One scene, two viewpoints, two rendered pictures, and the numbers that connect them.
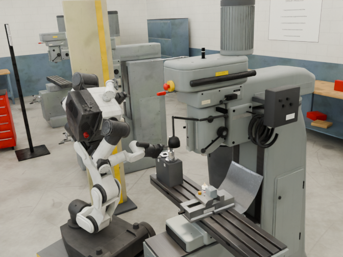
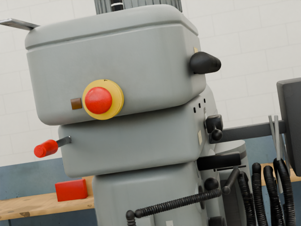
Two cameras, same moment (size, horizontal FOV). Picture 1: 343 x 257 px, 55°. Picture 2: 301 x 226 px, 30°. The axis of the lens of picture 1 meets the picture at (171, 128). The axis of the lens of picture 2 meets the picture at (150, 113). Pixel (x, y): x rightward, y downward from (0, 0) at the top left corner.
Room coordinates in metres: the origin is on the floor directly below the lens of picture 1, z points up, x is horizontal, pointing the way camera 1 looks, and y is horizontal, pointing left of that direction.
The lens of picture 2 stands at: (1.23, 0.60, 1.77)
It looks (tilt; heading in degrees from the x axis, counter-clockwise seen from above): 3 degrees down; 309
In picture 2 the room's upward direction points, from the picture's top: 10 degrees counter-clockwise
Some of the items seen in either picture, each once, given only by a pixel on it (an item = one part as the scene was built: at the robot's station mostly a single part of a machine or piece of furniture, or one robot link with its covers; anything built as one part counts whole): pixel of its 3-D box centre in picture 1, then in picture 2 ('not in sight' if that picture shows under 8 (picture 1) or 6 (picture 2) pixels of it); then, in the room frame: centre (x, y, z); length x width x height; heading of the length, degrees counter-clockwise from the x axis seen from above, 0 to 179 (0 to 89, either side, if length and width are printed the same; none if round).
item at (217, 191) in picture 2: (187, 119); (183, 201); (1.76, -0.09, 1.58); 0.17 x 0.01 x 0.01; 62
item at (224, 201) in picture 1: (207, 202); not in sight; (1.86, -0.21, 0.97); 0.35 x 0.15 x 0.11; 117
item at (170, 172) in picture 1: (168, 168); not in sight; (2.29, 0.04, 1.02); 0.22 x 0.12 x 0.20; 28
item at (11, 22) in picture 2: (169, 58); (33, 27); (1.95, -0.01, 1.89); 0.24 x 0.04 x 0.01; 122
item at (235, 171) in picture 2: (212, 117); (231, 180); (1.76, -0.23, 1.58); 0.17 x 0.01 x 0.01; 114
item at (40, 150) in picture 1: (20, 92); not in sight; (5.22, 2.40, 1.06); 0.50 x 0.50 x 2.11; 30
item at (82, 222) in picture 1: (94, 218); not in sight; (2.17, 0.63, 0.68); 0.21 x 0.20 x 0.13; 49
